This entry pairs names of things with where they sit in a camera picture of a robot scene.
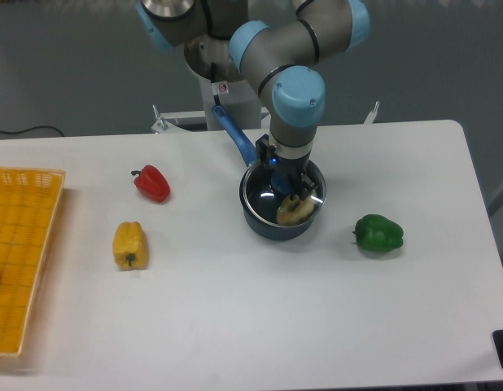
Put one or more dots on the yellow woven basket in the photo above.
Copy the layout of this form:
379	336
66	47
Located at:
29	200

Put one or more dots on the red bell pepper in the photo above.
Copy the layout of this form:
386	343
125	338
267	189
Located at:
151	183

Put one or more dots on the dark blue saucepan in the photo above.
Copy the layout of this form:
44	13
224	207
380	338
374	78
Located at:
248	153

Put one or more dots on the yellow bell pepper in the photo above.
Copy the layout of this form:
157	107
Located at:
130	247

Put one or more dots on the beige bagel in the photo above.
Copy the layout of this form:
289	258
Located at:
295	211

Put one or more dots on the glass lid blue knob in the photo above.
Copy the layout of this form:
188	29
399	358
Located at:
262	192

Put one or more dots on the metal table clamp bracket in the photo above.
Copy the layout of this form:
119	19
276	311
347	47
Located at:
178	122

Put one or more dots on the green bell pepper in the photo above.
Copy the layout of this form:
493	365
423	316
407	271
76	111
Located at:
376	233

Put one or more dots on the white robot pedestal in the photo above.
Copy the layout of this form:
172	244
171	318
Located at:
220	82

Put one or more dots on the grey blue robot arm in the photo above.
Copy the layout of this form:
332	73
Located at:
276	63

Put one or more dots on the right metal clamp bracket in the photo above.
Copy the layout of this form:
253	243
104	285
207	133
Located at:
372	115

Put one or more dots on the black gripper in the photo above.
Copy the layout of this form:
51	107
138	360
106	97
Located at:
290	161

